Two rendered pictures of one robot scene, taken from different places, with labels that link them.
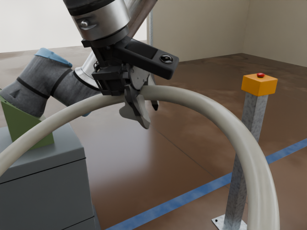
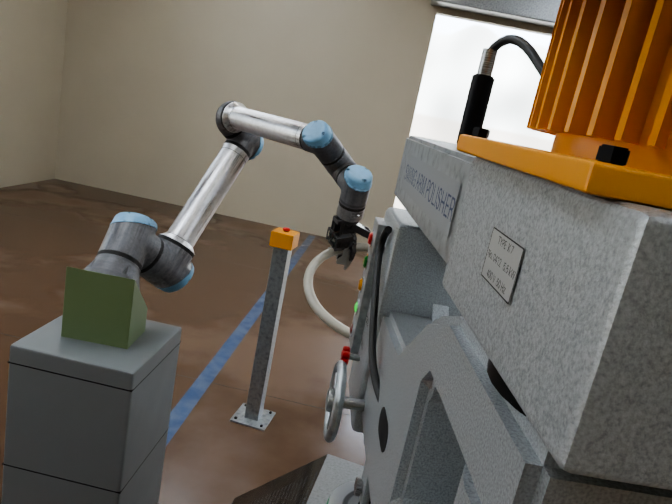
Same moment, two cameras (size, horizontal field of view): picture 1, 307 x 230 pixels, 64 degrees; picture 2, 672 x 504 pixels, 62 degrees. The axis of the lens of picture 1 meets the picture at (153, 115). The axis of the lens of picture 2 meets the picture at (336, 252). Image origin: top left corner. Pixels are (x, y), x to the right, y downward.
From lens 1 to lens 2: 1.74 m
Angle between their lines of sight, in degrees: 54
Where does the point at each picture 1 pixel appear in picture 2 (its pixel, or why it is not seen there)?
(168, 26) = not seen: outside the picture
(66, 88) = (168, 259)
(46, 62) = (147, 230)
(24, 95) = (134, 272)
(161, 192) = not seen: hidden behind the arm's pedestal
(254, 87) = (287, 242)
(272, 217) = not seen: hidden behind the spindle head
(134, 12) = (232, 176)
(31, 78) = (136, 250)
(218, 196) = (215, 395)
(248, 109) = (277, 265)
